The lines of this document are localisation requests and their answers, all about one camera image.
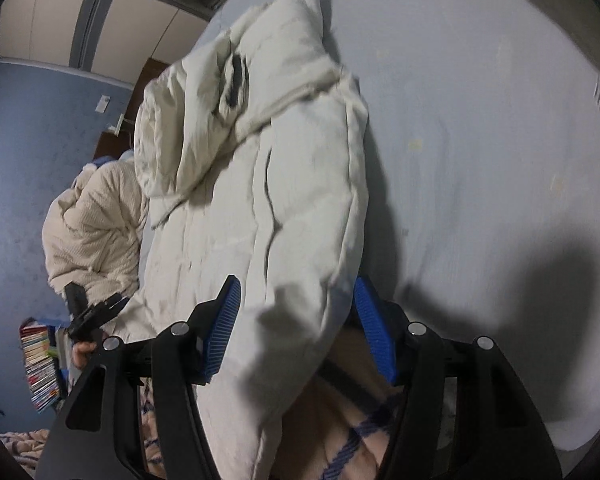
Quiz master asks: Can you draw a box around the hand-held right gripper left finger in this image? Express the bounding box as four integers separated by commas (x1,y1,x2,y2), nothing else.
35,275,242,480

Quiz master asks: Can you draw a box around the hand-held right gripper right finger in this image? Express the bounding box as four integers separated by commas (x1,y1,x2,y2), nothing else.
354,275,564,480

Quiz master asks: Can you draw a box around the white hooded puffer jacket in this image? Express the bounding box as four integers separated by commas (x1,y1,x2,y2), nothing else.
111,0,371,480

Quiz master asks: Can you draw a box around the person's left hand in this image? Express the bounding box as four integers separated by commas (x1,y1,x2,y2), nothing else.
72,340,99,372

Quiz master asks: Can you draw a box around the row of books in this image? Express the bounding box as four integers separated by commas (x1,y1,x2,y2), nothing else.
19,324,64,414

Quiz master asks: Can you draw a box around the cream fleece blanket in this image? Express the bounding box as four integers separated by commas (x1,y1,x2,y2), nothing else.
42,152,151,307

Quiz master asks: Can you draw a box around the beige striped blanket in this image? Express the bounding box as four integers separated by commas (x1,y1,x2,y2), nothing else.
139,329,457,480

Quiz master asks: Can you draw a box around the pink patterned blanket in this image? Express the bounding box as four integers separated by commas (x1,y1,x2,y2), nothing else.
0,427,52,467

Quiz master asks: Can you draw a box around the blue pillow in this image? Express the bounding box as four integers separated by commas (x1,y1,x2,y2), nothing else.
86,151,137,167

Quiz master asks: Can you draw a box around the bed with grey sheet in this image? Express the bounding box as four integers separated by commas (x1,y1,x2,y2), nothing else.
137,0,600,452

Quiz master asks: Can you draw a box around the brown wooden headboard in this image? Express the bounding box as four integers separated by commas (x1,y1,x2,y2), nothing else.
92,57,172,162

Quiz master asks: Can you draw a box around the white wardrobe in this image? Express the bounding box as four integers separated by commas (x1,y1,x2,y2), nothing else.
0,0,247,87

